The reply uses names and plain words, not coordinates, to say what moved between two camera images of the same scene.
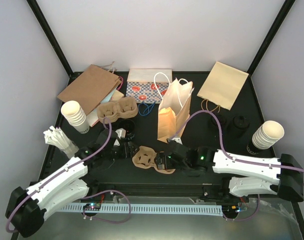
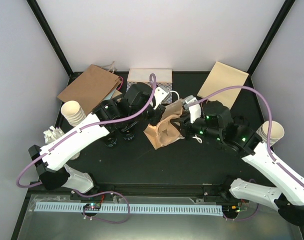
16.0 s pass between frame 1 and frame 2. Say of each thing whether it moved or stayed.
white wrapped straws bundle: stayed
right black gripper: moved
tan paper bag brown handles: stayed
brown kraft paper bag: stayed
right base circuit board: stayed
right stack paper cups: stayed
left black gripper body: moved
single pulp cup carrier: moved
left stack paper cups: stayed
